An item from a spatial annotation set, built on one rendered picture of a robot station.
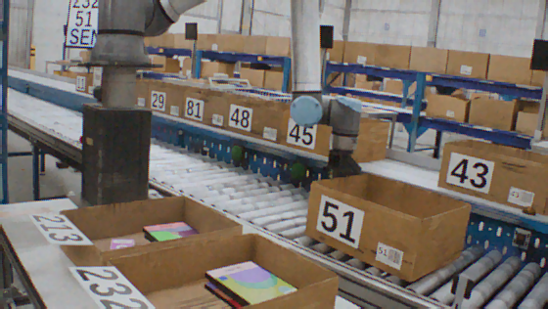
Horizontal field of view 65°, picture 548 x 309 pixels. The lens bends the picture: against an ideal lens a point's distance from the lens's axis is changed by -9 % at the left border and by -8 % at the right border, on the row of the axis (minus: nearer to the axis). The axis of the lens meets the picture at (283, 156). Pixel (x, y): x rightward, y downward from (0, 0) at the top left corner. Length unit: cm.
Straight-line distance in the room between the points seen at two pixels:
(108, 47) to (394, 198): 102
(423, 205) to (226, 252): 68
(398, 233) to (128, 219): 73
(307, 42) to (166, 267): 74
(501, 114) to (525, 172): 448
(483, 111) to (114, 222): 535
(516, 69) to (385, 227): 522
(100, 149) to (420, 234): 94
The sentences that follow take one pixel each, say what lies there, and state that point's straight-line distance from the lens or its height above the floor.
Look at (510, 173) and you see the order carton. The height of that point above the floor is 100.
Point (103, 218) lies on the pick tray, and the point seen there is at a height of 81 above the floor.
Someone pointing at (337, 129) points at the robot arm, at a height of 107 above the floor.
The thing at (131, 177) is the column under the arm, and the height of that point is 86.
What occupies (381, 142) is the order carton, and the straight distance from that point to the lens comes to 211.
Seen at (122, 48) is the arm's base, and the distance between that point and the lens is 147.
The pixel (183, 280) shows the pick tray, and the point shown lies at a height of 77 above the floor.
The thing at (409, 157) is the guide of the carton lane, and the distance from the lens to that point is 215.
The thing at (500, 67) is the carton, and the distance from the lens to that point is 640.
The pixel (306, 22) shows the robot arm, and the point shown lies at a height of 138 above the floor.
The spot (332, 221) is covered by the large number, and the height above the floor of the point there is 83.
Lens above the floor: 126
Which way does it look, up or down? 11 degrees down
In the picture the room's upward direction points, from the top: 6 degrees clockwise
